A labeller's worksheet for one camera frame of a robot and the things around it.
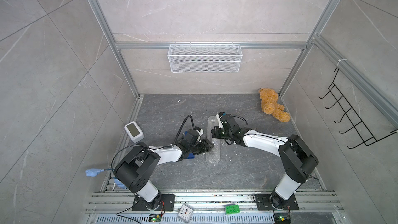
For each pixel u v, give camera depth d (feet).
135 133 3.07
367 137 1.96
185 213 2.26
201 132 2.80
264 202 2.38
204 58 3.31
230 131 2.29
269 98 3.51
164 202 2.40
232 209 2.25
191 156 2.36
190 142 2.31
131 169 1.51
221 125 2.45
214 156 2.68
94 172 2.01
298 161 1.52
